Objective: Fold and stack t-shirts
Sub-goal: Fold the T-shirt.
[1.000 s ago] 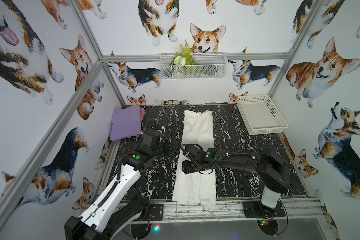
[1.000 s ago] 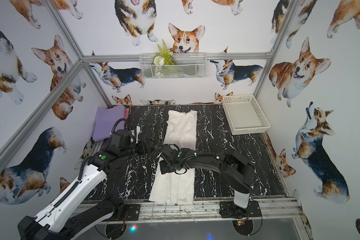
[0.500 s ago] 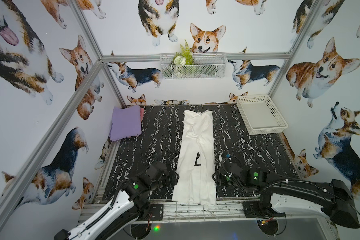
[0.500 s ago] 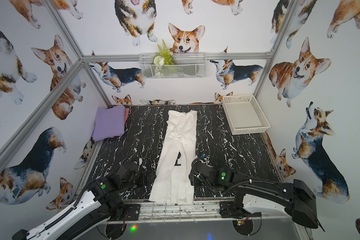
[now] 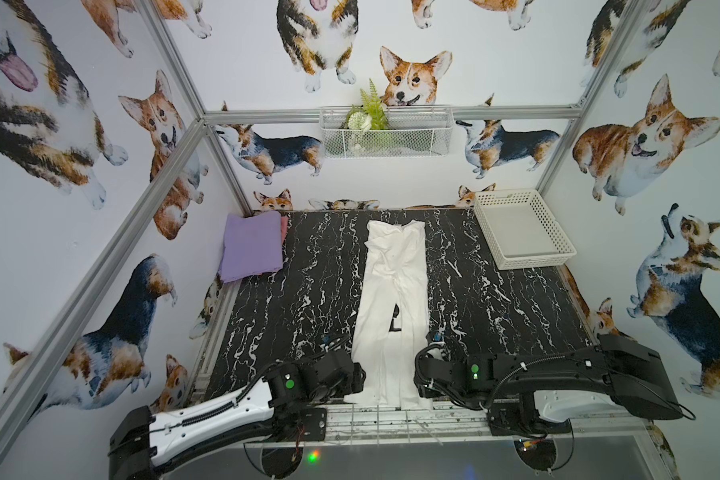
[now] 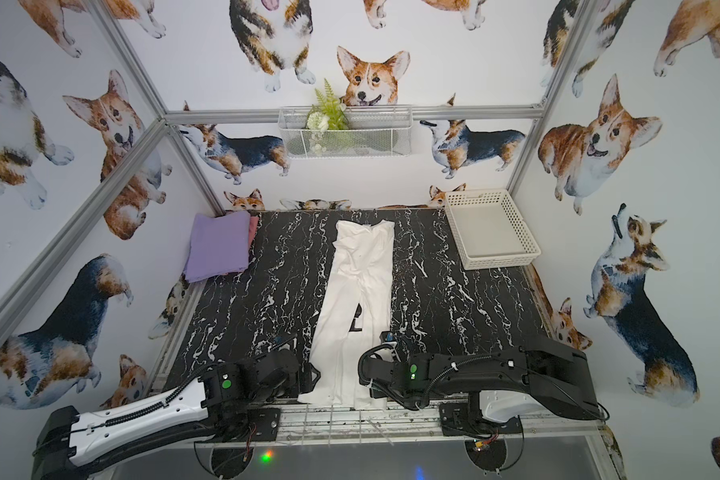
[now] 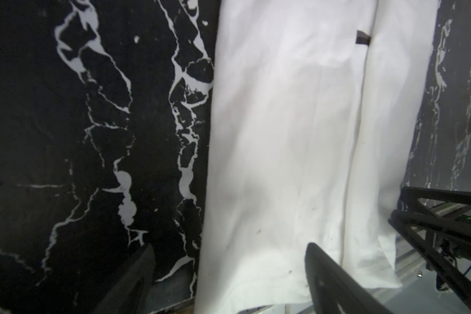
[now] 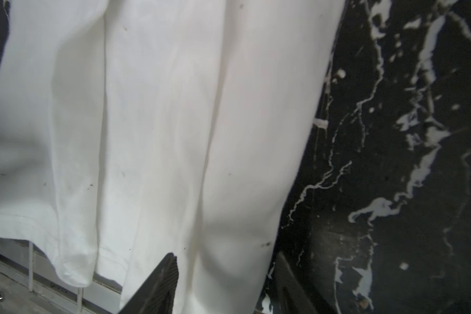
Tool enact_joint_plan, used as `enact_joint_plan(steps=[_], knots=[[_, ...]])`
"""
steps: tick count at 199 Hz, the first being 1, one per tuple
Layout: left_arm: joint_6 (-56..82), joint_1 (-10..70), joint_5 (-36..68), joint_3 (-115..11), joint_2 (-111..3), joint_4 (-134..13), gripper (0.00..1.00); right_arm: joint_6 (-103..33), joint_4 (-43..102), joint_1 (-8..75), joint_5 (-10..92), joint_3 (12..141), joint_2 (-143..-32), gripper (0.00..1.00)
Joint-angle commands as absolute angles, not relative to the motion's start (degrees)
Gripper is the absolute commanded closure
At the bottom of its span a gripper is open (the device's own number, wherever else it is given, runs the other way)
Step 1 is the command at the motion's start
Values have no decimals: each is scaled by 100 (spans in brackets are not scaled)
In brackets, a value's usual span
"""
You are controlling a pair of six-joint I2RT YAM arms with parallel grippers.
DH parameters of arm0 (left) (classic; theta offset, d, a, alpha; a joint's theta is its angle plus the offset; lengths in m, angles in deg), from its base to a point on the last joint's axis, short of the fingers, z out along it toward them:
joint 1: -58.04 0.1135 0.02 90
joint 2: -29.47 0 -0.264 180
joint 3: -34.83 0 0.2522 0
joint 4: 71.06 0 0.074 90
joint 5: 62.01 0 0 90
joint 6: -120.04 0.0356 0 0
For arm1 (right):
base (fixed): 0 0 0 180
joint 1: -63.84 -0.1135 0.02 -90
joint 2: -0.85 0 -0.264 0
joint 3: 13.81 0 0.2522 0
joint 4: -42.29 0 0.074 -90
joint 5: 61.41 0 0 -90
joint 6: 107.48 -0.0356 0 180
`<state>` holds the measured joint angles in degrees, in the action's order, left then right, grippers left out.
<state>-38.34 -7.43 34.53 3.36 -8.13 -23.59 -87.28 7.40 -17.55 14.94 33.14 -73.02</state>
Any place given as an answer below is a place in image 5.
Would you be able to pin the folded pink t-shirt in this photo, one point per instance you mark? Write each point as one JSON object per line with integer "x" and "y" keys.
{"x": 284, "y": 222}

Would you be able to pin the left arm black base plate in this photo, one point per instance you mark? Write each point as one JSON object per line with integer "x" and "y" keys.
{"x": 308, "y": 425}

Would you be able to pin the white wire wall basket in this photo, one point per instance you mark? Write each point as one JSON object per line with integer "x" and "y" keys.
{"x": 414, "y": 131}

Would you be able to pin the white printed t-shirt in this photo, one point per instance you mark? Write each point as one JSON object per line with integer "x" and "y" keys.
{"x": 393, "y": 317}

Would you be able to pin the folded purple t-shirt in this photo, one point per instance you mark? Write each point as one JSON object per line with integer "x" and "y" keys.
{"x": 251, "y": 246}

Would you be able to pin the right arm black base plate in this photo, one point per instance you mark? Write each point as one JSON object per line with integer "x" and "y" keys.
{"x": 521, "y": 418}

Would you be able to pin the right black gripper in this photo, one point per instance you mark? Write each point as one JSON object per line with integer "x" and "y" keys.
{"x": 425, "y": 393}

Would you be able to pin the white plastic basket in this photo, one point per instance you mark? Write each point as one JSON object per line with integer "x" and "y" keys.
{"x": 521, "y": 231}

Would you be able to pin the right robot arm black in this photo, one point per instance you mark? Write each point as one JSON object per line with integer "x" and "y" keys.
{"x": 540, "y": 395}

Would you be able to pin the artificial green fern plant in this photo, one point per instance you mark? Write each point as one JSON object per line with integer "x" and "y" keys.
{"x": 369, "y": 114}

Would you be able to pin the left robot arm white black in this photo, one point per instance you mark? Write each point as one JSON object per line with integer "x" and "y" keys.
{"x": 284, "y": 402}

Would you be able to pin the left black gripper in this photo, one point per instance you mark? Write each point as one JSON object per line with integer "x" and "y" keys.
{"x": 353, "y": 376}

